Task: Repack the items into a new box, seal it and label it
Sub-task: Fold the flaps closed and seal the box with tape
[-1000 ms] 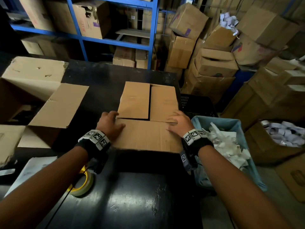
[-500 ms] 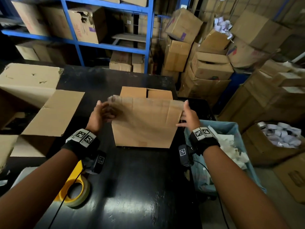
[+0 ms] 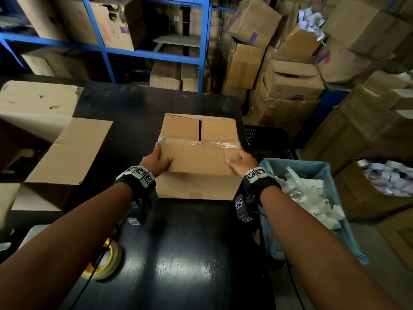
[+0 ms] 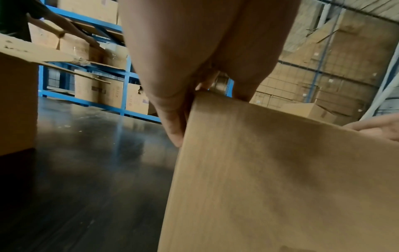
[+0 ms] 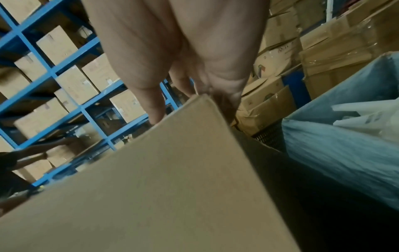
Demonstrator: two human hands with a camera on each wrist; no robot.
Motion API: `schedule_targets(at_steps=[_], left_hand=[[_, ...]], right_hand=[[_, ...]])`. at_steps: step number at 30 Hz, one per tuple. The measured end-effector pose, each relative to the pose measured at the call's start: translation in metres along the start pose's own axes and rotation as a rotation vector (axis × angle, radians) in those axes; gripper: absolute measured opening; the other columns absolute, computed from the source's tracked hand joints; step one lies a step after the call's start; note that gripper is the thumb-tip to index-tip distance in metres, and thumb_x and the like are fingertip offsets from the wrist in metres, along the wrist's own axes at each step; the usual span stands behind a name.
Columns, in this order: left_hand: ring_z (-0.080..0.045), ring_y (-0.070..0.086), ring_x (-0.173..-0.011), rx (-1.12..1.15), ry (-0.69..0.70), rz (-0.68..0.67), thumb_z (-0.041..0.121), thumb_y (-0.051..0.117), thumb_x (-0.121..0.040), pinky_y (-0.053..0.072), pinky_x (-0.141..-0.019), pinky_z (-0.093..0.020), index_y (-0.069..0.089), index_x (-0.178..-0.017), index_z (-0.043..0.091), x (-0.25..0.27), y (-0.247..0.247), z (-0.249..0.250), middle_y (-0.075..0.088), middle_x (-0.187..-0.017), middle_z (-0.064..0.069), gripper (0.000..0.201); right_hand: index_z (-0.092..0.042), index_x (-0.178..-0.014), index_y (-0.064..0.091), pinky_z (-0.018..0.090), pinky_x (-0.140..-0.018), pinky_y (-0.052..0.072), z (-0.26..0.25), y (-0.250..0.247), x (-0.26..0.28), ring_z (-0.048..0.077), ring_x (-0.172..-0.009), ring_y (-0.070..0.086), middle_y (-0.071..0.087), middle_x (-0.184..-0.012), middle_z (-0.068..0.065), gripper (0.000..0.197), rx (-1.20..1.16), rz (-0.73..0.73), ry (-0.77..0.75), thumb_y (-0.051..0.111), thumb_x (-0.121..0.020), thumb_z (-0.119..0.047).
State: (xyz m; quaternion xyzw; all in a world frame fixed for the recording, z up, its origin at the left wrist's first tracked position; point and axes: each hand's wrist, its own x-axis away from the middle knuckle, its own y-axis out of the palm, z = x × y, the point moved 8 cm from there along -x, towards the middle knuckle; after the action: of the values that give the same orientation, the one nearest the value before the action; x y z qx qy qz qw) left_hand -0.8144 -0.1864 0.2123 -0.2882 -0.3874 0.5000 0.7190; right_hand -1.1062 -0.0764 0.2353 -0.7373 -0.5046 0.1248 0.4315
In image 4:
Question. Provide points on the pile of brown cartons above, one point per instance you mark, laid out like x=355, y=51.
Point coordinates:
x=343, y=73

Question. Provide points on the person's right hand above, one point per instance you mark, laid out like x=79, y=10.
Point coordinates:
x=377, y=129

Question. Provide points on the white metal pole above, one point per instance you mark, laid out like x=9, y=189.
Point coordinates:
x=383, y=91

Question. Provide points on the small cardboard box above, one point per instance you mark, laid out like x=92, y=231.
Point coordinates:
x=280, y=184

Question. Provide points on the person's left hand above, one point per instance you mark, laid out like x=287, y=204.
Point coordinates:
x=193, y=49

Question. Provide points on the worn taped cardboard box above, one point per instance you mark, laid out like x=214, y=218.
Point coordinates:
x=18, y=98

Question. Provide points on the shelved brown cartons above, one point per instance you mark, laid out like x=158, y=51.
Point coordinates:
x=106, y=91

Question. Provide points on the blue metal shelf rack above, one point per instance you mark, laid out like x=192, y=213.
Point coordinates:
x=128, y=71

